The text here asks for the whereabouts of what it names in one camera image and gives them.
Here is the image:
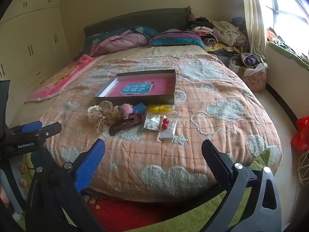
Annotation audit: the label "red floor mat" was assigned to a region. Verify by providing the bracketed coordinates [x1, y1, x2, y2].
[87, 196, 175, 232]

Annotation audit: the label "pile of clothes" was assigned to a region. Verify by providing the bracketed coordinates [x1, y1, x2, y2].
[188, 13, 248, 54]

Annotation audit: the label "shallow pink cardboard box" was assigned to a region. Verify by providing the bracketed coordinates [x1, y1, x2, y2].
[94, 69, 177, 105]

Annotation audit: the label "striped purple teal pillow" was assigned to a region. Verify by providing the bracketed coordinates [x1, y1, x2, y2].
[150, 30, 206, 48]

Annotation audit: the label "red plastic bag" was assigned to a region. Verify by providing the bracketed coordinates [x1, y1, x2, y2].
[291, 116, 309, 153]

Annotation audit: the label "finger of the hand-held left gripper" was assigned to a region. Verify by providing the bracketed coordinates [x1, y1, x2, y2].
[34, 122, 62, 141]
[13, 120, 43, 134]

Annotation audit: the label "wire basket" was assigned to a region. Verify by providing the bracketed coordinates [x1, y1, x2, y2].
[288, 159, 309, 197]

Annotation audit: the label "pink printed blanket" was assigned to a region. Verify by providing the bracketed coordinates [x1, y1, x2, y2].
[24, 54, 106, 103]

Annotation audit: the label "green fluffy rug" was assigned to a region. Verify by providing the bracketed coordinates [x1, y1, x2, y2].
[22, 147, 280, 232]

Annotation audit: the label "white claw hair clip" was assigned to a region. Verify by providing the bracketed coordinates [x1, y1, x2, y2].
[112, 105, 124, 120]

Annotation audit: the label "silver earring packet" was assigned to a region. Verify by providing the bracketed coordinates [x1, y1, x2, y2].
[143, 114, 161, 131]

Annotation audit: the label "pink and teal duvet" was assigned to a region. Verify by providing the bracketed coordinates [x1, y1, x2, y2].
[84, 26, 159, 56]

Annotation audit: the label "yellow hair clip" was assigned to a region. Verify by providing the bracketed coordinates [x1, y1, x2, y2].
[147, 104, 174, 113]

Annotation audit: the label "dark red hair clip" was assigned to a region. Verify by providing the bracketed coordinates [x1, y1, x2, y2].
[109, 114, 143, 136]

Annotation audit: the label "window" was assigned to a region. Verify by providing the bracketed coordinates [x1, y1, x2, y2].
[253, 0, 309, 51]

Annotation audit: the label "red bead earring packet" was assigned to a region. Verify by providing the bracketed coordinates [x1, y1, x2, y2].
[157, 118, 179, 143]

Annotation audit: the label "cream wardrobe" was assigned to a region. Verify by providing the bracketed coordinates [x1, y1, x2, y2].
[0, 0, 76, 127]

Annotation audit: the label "clothes on windowsill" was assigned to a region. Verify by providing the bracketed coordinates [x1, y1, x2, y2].
[267, 28, 309, 71]

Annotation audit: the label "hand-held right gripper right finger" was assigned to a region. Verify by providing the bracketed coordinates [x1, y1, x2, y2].
[201, 139, 283, 232]

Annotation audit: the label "polka dot mesh bow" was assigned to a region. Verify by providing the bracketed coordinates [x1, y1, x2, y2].
[86, 101, 121, 136]

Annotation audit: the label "cream curtain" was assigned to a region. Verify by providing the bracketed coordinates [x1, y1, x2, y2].
[241, 0, 269, 54]

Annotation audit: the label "pink pompom hair tie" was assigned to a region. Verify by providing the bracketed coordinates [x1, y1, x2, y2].
[121, 103, 133, 115]

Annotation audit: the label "orange checked cloud quilt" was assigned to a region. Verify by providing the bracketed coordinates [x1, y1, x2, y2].
[10, 45, 283, 203]

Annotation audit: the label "floral fabric laundry basket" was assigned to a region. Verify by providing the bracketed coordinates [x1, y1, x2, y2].
[228, 53, 268, 94]

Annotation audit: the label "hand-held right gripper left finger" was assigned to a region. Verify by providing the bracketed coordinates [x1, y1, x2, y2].
[25, 138, 107, 232]

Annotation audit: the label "blue hair clip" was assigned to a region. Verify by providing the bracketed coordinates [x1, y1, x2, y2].
[132, 103, 147, 114]

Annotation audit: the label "dark green headboard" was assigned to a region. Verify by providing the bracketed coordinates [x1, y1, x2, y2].
[83, 6, 193, 44]

